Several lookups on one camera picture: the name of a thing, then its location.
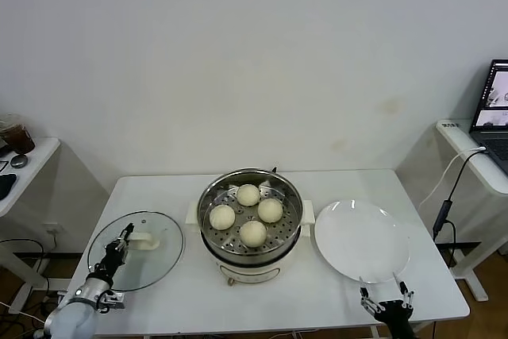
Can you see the round glass pot lid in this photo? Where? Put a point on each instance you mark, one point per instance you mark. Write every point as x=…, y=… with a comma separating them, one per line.
x=158, y=263

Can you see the white round plate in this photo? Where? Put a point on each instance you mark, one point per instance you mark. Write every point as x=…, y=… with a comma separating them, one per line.
x=357, y=243

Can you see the black white label sticker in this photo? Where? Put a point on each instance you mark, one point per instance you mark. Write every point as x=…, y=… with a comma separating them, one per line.
x=451, y=124

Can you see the white side desk with cup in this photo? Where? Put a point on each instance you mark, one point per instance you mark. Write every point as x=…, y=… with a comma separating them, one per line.
x=39, y=156

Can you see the white wall socket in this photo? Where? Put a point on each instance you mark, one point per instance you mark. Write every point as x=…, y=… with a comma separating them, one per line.
x=53, y=230

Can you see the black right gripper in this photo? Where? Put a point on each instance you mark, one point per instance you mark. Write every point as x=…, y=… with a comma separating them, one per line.
x=393, y=311

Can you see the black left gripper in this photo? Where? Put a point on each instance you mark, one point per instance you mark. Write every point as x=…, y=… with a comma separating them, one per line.
x=113, y=259

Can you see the round dark grey disc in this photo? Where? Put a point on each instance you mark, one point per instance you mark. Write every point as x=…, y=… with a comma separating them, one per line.
x=19, y=160

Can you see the plastic iced coffee cup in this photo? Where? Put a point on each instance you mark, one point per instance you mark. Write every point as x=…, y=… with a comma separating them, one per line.
x=20, y=138

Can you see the white steamed baozi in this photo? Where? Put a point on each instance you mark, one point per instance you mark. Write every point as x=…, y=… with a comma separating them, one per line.
x=253, y=233
x=248, y=195
x=270, y=210
x=222, y=217

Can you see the white electric cooker base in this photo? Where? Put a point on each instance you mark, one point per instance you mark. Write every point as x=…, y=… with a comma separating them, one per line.
x=248, y=274

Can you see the stainless steel steamer basket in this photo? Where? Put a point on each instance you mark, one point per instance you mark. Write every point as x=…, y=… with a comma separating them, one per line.
x=287, y=224

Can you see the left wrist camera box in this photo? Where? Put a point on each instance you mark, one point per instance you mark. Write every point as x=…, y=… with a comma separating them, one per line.
x=113, y=301

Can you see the dark grey open laptop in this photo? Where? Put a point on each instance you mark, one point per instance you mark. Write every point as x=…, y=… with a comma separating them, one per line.
x=496, y=144

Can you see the white side desk with laptop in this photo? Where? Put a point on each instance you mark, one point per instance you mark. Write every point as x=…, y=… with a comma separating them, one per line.
x=460, y=144

